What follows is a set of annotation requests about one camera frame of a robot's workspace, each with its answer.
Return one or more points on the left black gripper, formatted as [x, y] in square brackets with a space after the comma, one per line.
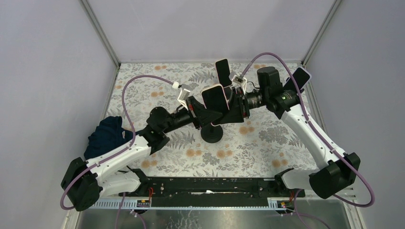
[195, 113]

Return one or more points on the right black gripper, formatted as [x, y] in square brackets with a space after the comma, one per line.
[239, 108]

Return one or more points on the black round-base stand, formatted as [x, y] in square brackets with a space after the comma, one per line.
[211, 134]

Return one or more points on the small black phone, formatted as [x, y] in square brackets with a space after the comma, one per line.
[223, 72]

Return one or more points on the lilac-cased phone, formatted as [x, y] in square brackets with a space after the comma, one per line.
[301, 76]

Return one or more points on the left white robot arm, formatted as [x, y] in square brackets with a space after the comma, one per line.
[85, 181]

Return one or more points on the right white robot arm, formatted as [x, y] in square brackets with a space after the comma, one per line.
[336, 169]

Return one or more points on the floral table mat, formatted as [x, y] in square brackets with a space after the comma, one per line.
[261, 146]

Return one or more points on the dark blue cloth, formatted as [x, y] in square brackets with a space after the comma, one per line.
[108, 135]

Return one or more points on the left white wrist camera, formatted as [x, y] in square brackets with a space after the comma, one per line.
[184, 93]

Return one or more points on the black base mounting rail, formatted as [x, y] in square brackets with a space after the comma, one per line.
[212, 191]

